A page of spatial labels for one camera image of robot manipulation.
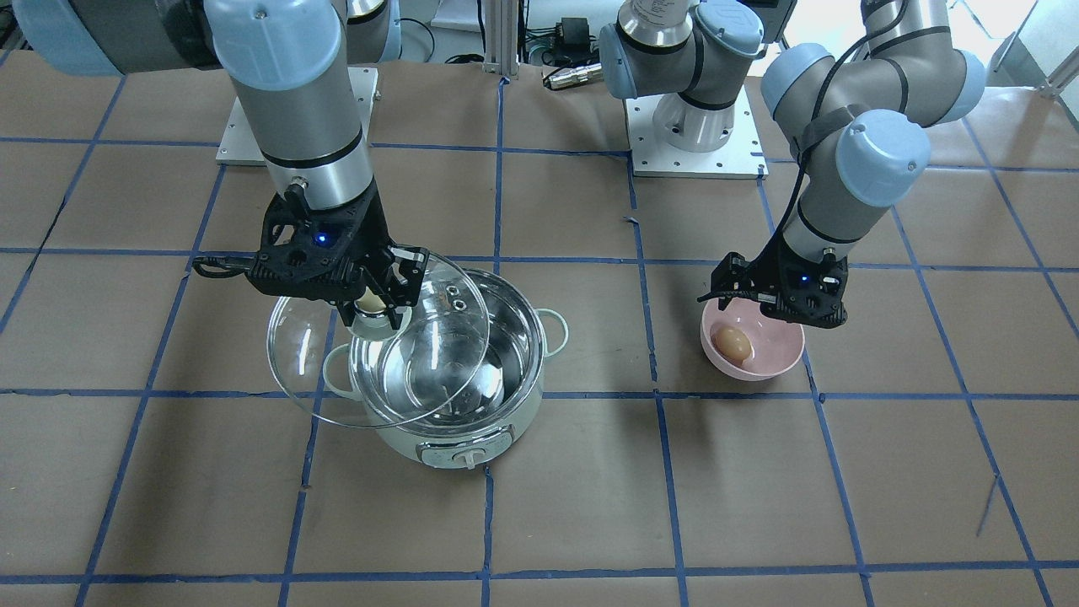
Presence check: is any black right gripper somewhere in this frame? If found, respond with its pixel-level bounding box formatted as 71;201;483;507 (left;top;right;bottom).
193;183;429;331

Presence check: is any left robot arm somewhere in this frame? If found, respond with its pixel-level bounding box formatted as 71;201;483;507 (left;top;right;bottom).
599;1;987;328

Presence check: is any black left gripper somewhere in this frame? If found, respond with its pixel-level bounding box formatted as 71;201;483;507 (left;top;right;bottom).
698;238;849;328

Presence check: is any brown paper table cover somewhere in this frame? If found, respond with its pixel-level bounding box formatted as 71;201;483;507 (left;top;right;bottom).
0;51;1079;607

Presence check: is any beige egg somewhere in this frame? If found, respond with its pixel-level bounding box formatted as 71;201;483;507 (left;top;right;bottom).
711;325;754;365

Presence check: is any glass pot lid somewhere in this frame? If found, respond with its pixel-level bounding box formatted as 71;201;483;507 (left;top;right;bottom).
267;254;505;429

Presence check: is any aluminium frame post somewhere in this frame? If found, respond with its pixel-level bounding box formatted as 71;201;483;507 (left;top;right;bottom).
480;1;521;80

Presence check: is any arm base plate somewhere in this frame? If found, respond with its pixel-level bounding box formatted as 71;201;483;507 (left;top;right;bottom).
216;66;381;168
624;88;770;180

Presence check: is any pink bowl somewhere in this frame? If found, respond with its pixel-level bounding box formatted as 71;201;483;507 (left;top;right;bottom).
699;298;805;381

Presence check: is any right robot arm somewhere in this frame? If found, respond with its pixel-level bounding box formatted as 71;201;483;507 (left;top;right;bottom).
13;1;428;330

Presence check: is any mint green steel pot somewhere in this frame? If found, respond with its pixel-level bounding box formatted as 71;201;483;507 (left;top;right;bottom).
320;268;569;470

